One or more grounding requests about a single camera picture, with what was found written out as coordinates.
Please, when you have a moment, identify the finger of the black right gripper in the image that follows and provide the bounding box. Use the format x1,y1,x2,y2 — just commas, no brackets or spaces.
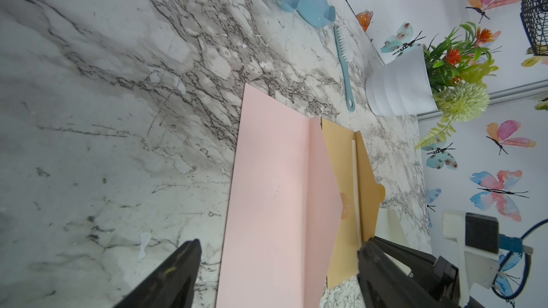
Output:
373,244,438,292
374,236,436,265

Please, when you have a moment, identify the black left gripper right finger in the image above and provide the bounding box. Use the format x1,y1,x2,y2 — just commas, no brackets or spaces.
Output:
357,240,428,308

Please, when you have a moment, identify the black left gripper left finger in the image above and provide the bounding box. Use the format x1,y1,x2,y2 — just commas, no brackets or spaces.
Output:
115,239,202,308

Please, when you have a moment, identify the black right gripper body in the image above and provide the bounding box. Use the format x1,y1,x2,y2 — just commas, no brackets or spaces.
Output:
430,256,464,307

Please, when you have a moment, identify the kraft brown envelope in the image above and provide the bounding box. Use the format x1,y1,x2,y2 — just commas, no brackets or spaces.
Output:
321,118,385,289

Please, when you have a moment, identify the pink envelope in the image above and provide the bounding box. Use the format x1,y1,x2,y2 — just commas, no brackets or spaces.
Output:
216,85,343,307

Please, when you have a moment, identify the cream white envelope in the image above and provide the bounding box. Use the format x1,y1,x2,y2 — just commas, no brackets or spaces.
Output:
375,208,410,247

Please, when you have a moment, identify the white pot with artificial plant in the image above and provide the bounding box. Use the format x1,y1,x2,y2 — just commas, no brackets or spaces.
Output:
365,22,501,148

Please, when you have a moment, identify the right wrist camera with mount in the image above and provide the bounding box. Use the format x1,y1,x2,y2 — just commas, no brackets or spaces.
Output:
442,210,533,307

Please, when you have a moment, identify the black wire wall basket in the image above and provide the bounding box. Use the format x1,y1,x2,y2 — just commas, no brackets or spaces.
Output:
520,0,547,56

